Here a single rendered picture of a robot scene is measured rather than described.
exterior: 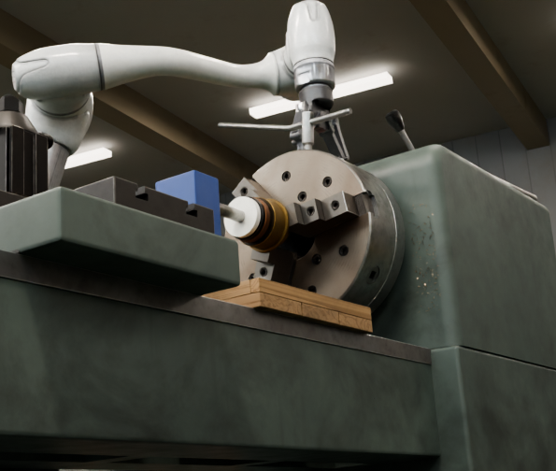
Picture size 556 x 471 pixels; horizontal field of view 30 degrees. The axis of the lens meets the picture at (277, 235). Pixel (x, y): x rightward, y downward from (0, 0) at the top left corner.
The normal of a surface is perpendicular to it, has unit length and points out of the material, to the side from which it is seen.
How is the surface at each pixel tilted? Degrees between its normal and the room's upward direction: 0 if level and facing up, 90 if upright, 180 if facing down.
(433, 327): 90
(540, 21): 180
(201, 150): 90
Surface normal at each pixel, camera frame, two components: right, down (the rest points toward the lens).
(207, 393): 0.82, -0.21
